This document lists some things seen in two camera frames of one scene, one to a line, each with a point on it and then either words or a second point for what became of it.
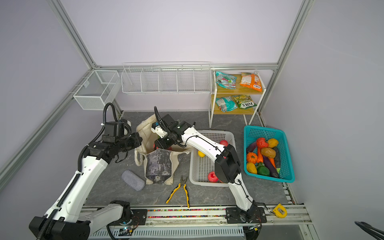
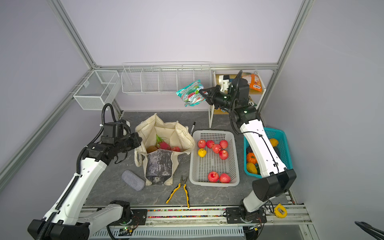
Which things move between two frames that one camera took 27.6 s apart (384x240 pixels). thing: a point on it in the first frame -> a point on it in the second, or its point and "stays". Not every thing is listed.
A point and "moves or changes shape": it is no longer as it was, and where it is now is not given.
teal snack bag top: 226,81 -> 190,94
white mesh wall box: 97,92 stays
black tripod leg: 374,232 stays
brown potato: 268,152 moves or changes shape
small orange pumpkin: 251,157 stays
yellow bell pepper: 272,142 stays
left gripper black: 137,140 stays
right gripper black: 161,144 -> 217,92
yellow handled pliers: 182,182 stays
